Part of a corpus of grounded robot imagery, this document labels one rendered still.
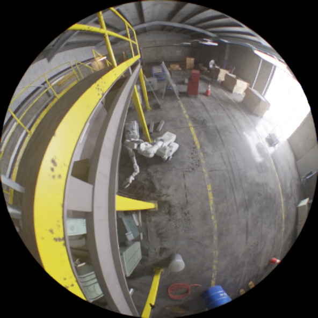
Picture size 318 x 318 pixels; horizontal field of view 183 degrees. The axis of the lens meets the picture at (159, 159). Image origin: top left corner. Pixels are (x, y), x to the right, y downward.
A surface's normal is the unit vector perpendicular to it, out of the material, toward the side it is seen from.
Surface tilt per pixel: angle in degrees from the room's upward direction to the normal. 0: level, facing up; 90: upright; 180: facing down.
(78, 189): 90
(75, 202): 90
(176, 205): 0
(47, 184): 90
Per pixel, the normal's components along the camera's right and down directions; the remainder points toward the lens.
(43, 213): 0.99, -0.11
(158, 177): -0.10, -0.45
